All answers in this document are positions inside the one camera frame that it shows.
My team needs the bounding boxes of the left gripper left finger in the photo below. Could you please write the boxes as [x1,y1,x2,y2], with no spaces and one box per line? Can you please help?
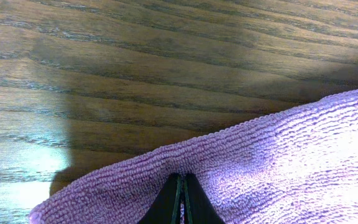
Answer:
[138,174,181,224]

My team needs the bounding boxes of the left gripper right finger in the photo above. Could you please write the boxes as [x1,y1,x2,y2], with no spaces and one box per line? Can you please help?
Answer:
[183,174,224,224]

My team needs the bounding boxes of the purple microfibre cloth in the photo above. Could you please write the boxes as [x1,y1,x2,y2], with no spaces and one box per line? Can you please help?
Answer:
[29,90,358,223]

